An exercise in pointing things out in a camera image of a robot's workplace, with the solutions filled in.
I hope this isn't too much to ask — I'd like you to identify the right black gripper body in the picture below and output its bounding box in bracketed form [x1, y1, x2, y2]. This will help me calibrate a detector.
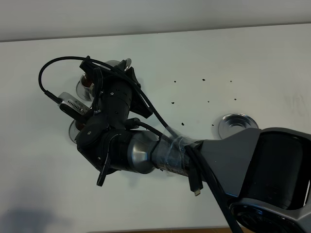
[80, 56, 153, 129]

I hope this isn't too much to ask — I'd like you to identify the stainless steel teapot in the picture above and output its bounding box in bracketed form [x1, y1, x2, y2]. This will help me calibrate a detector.
[106, 58, 132, 71]

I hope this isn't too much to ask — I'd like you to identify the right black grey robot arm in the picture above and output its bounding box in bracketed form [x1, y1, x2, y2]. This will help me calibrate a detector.
[76, 57, 311, 233]

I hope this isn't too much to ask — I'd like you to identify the far stainless steel saucer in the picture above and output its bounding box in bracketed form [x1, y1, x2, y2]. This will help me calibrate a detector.
[76, 81, 92, 101]

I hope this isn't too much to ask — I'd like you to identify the stainless steel saucer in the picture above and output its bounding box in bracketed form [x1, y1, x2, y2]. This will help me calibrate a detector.
[76, 81, 92, 101]
[68, 120, 80, 144]

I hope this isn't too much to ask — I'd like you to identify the far stainless steel teacup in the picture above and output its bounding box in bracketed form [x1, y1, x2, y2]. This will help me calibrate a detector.
[80, 73, 93, 93]

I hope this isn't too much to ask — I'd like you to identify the stainless steel teacup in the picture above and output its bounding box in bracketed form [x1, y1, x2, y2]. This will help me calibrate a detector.
[80, 73, 93, 93]
[73, 120, 85, 132]

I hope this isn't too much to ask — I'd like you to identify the near stainless steel teacup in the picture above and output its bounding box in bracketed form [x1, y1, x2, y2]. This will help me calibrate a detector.
[73, 120, 85, 132]

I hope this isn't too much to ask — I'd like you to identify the near stainless steel saucer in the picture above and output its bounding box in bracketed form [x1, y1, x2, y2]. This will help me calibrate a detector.
[68, 120, 80, 144]

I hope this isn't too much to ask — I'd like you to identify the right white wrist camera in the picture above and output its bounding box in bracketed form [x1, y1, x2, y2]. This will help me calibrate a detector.
[58, 92, 91, 124]

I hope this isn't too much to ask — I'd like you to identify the right black camera cable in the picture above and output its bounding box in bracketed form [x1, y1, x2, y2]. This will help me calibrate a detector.
[38, 56, 243, 233]

